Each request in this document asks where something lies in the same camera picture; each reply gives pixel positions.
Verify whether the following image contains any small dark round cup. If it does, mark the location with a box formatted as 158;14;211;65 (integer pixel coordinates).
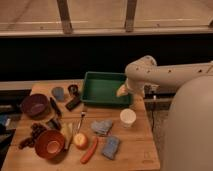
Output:
68;84;79;96

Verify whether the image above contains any orange carrot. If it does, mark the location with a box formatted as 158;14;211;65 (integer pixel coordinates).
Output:
80;137;98;164

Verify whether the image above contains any bunch of dark grapes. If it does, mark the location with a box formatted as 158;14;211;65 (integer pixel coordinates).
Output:
18;123;47;149

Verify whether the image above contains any small dark clip object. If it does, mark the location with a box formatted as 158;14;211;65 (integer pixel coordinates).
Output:
46;118;61;130

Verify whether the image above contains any red-orange bowl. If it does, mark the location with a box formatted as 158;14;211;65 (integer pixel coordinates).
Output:
35;130;65;159

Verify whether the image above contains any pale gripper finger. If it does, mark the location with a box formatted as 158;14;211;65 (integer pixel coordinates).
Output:
116;85;128;97

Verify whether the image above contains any yellow banana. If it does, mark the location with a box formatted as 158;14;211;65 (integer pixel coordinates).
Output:
61;123;73;150

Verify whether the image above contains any grey-blue cloth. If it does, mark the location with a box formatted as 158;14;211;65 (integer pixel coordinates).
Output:
91;120;113;136

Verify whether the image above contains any green plastic tray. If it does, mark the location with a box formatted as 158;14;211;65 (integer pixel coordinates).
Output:
81;71;132;107

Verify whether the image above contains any blue sponge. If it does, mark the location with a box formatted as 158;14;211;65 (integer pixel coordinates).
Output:
101;136;120;160

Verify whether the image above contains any black rectangular block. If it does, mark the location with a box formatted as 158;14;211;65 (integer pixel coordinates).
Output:
65;97;81;111

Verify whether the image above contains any dark purple bowl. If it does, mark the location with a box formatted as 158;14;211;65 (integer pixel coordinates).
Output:
20;93;49;117

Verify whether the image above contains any black marker pen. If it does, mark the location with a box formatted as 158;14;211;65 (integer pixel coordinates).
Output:
50;97;62;117

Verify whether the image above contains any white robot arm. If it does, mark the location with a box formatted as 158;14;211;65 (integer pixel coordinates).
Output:
116;55;213;171

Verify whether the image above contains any red-yellow apple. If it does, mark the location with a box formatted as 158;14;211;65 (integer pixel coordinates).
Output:
73;133;88;150

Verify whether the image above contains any white paper cup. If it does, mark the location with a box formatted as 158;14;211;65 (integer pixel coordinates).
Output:
120;108;136;128

